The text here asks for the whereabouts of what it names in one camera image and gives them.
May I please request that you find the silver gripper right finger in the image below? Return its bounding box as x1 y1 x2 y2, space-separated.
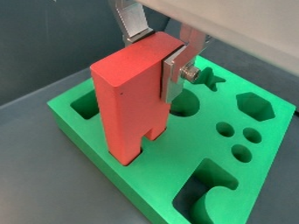
162 24 206 103

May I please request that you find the green foam shape-sorter block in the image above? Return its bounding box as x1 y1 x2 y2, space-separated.
48 58 295 224

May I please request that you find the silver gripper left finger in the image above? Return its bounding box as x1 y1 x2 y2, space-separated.
108 0 155 46

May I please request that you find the red double-square peg block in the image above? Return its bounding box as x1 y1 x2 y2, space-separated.
90 31 183 165

